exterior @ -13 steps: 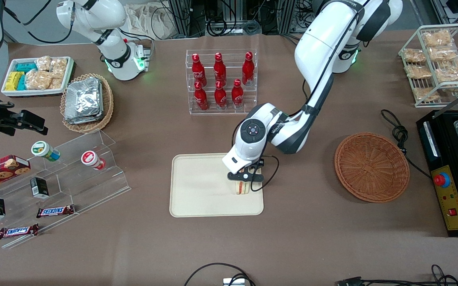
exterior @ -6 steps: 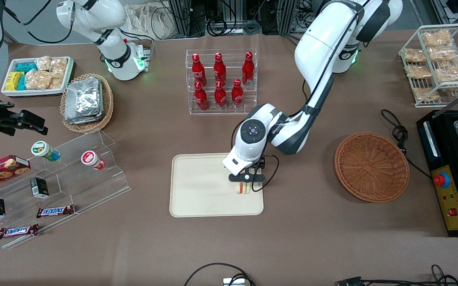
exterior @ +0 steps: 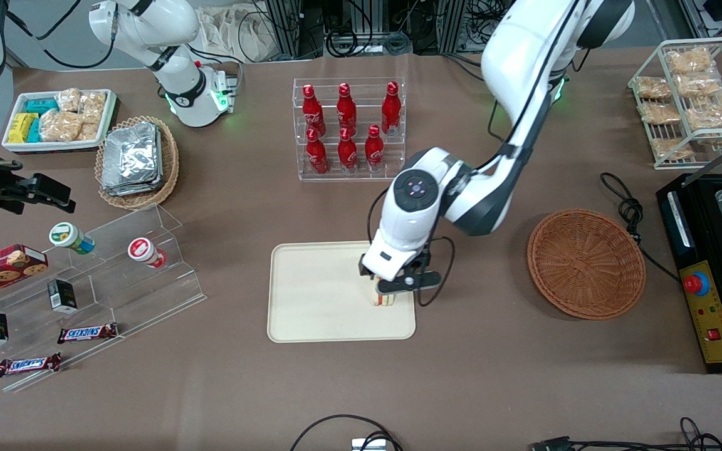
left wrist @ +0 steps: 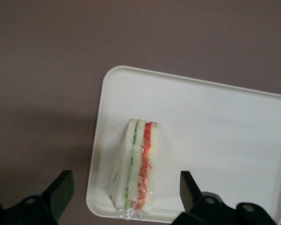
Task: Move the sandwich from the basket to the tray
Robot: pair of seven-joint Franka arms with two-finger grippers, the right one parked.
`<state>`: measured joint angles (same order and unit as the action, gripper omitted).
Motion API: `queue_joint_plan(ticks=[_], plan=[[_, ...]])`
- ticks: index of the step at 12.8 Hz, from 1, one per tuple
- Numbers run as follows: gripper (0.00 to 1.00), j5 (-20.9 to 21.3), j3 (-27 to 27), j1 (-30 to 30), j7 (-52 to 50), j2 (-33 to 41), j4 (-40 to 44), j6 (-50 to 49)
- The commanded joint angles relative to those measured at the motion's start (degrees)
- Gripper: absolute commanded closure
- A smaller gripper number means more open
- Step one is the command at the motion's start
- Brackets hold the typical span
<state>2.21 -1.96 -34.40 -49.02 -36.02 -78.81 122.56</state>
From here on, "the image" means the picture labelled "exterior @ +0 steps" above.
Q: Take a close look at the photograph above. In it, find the cream plastic tray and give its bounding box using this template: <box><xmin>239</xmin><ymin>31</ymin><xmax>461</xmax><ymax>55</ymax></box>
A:
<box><xmin>267</xmin><ymin>240</ymin><xmax>417</xmax><ymax>343</ymax></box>

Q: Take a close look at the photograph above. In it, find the black cable with connector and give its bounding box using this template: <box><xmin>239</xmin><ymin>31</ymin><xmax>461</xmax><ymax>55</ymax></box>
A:
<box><xmin>530</xmin><ymin>417</ymin><xmax>722</xmax><ymax>451</ymax></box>

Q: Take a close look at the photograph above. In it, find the clear acrylic bottle rack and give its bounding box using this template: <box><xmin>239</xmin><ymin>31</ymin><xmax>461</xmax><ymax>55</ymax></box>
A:
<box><xmin>293</xmin><ymin>77</ymin><xmax>407</xmax><ymax>182</ymax></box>

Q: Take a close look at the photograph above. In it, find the red emergency stop button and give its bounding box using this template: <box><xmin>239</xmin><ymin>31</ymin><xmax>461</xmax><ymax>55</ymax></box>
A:
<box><xmin>683</xmin><ymin>271</ymin><xmax>710</xmax><ymax>297</ymax></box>

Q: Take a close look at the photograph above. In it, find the silver foil pack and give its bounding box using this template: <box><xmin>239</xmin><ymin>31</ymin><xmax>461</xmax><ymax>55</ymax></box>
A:
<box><xmin>101</xmin><ymin>169</ymin><xmax>165</xmax><ymax>197</ymax></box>
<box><xmin>104</xmin><ymin>123</ymin><xmax>161</xmax><ymax>189</ymax></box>

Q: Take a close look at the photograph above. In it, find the white rectangular snack tray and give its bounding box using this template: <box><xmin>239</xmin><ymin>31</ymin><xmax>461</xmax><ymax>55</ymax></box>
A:
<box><xmin>2</xmin><ymin>89</ymin><xmax>117</xmax><ymax>154</ymax></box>

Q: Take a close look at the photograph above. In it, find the black looped cable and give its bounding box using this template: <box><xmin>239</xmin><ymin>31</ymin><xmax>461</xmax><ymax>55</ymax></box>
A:
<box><xmin>290</xmin><ymin>414</ymin><xmax>404</xmax><ymax>451</ymax></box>

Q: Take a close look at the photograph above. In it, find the red lid yogurt cup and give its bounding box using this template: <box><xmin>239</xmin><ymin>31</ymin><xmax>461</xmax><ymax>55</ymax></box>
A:
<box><xmin>127</xmin><ymin>237</ymin><xmax>167</xmax><ymax>269</ymax></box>

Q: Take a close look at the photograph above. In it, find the tan oval wicker basket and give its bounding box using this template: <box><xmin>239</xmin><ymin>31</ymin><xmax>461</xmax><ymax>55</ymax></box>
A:
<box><xmin>95</xmin><ymin>116</ymin><xmax>180</xmax><ymax>210</ymax></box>

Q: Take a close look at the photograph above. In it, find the brown Snickers bar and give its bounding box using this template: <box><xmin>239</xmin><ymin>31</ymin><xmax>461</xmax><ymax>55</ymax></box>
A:
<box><xmin>57</xmin><ymin>323</ymin><xmax>119</xmax><ymax>345</ymax></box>
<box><xmin>0</xmin><ymin>353</ymin><xmax>62</xmax><ymax>378</ymax></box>

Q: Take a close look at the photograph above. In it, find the white wire rack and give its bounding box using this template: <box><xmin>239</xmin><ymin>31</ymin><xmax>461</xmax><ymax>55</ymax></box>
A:
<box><xmin>628</xmin><ymin>38</ymin><xmax>722</xmax><ymax>171</ymax></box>

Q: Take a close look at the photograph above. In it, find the black table cable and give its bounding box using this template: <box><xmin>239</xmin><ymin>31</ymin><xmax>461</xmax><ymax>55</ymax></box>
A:
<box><xmin>599</xmin><ymin>172</ymin><xmax>681</xmax><ymax>283</ymax></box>

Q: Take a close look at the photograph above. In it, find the black machine with yellow panel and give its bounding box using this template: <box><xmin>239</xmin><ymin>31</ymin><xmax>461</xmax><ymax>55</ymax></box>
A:
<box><xmin>657</xmin><ymin>172</ymin><xmax>722</xmax><ymax>375</ymax></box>

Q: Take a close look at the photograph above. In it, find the small black carton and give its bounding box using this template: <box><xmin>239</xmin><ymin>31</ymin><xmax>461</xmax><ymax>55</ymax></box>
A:
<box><xmin>47</xmin><ymin>279</ymin><xmax>78</xmax><ymax>314</ymax></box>

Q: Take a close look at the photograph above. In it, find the clear bag of brown snacks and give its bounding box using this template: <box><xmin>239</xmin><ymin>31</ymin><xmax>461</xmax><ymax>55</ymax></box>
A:
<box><xmin>640</xmin><ymin>102</ymin><xmax>681</xmax><ymax>125</ymax></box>
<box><xmin>686</xmin><ymin>94</ymin><xmax>722</xmax><ymax>131</ymax></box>
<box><xmin>651</xmin><ymin>138</ymin><xmax>694</xmax><ymax>160</ymax></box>
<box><xmin>678</xmin><ymin>74</ymin><xmax>722</xmax><ymax>97</ymax></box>
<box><xmin>637</xmin><ymin>76</ymin><xmax>672</xmax><ymax>100</ymax></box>
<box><xmin>665</xmin><ymin>48</ymin><xmax>713</xmax><ymax>75</ymax></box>

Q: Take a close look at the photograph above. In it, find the brown round wicker basket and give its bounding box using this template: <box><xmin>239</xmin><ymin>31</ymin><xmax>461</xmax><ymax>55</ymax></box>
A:
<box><xmin>527</xmin><ymin>209</ymin><xmax>647</xmax><ymax>321</ymax></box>

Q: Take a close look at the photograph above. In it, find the red cola bottle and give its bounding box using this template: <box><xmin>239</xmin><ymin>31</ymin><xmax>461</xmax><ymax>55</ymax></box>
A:
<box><xmin>381</xmin><ymin>81</ymin><xmax>402</xmax><ymax>136</ymax></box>
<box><xmin>301</xmin><ymin>85</ymin><xmax>326</xmax><ymax>137</ymax></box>
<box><xmin>306</xmin><ymin>128</ymin><xmax>330</xmax><ymax>175</ymax></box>
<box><xmin>365</xmin><ymin>124</ymin><xmax>385</xmax><ymax>172</ymax></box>
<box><xmin>338</xmin><ymin>127</ymin><xmax>358</xmax><ymax>174</ymax></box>
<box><xmin>337</xmin><ymin>83</ymin><xmax>357</xmax><ymax>135</ymax></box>

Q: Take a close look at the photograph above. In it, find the clear acrylic stair display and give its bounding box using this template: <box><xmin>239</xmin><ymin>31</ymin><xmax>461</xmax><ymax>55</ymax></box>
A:
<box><xmin>0</xmin><ymin>204</ymin><xmax>207</xmax><ymax>394</ymax></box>

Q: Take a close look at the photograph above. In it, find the yellow snack pack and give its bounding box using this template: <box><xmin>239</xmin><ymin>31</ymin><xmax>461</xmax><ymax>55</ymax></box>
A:
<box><xmin>8</xmin><ymin>113</ymin><xmax>39</xmax><ymax>143</ymax></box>

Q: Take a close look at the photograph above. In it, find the aluminium frame post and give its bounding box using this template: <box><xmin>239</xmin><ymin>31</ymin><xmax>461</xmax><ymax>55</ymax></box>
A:
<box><xmin>264</xmin><ymin>0</ymin><xmax>302</xmax><ymax>60</ymax></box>

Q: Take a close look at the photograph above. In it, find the green lid yogurt cup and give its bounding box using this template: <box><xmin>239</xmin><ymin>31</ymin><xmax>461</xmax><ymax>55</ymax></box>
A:
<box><xmin>49</xmin><ymin>222</ymin><xmax>96</xmax><ymax>256</ymax></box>

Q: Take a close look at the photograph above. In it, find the beige cloth bag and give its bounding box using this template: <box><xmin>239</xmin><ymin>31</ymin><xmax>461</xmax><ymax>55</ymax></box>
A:
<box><xmin>197</xmin><ymin>5</ymin><xmax>274</xmax><ymax>63</ymax></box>

